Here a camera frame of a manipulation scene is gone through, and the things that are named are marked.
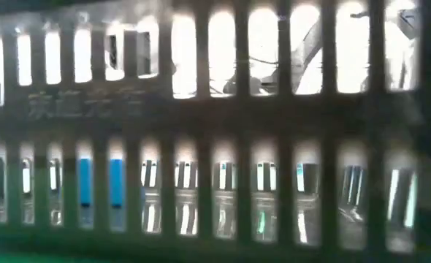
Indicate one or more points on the green table mat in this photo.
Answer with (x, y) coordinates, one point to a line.
(36, 258)

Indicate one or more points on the black plastic basket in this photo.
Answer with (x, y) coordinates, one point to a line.
(204, 117)

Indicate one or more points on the blue cube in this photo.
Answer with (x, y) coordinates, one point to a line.
(117, 182)

